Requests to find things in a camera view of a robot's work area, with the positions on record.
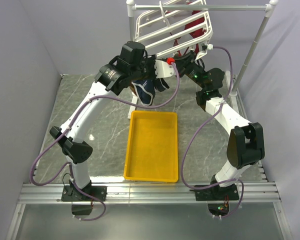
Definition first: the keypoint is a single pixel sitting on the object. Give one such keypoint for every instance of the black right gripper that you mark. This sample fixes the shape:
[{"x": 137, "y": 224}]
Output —
[{"x": 184, "y": 64}]

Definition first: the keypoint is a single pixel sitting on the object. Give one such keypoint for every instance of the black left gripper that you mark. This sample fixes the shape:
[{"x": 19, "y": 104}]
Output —
[{"x": 151, "y": 61}]

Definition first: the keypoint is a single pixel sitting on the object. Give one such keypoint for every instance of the navy blue underwear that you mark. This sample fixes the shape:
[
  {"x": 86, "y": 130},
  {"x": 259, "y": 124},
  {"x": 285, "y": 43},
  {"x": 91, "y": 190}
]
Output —
[{"x": 146, "y": 89}]

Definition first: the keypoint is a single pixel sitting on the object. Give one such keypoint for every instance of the white clip drying hanger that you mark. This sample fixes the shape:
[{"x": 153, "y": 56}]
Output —
[{"x": 171, "y": 32}]

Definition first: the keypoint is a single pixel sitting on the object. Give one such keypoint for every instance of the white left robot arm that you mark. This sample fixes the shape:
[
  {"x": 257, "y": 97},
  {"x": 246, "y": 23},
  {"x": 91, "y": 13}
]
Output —
[{"x": 132, "y": 64}]

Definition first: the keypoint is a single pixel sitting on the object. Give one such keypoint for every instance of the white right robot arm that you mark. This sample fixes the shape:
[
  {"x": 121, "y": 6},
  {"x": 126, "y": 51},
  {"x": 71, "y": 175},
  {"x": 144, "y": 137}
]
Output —
[{"x": 246, "y": 139}]

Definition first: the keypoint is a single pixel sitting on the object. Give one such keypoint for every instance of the white clothes rack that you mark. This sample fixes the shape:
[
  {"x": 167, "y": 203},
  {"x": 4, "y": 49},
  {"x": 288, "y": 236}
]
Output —
[{"x": 134, "y": 10}]

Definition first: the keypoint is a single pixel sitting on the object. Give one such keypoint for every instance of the yellow plastic tray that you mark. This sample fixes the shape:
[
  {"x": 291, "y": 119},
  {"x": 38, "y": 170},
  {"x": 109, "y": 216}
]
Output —
[{"x": 152, "y": 147}]

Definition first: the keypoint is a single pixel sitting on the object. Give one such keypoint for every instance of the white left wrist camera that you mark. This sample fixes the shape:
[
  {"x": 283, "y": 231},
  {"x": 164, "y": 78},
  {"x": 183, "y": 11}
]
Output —
[{"x": 163, "y": 69}]

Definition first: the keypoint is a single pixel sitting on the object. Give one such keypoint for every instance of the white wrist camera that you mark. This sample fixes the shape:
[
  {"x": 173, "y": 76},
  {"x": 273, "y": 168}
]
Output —
[
  {"x": 163, "y": 69},
  {"x": 204, "y": 51}
]

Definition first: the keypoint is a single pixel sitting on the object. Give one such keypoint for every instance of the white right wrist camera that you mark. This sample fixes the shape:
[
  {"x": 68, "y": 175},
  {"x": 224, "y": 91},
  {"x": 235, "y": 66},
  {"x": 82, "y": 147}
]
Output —
[{"x": 204, "y": 51}]

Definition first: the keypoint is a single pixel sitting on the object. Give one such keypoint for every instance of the aluminium mounting rail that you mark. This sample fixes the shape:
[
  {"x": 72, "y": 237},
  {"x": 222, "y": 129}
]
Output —
[{"x": 146, "y": 193}]

